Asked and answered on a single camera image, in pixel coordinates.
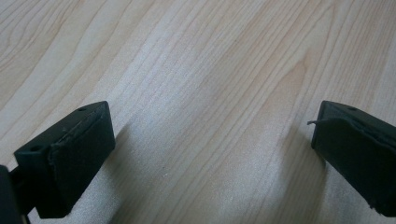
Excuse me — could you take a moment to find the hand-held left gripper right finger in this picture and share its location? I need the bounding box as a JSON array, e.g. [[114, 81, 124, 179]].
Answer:
[[307, 100, 396, 217]]

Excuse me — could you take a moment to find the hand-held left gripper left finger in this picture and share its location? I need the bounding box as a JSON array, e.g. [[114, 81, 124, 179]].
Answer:
[[13, 100, 117, 219]]

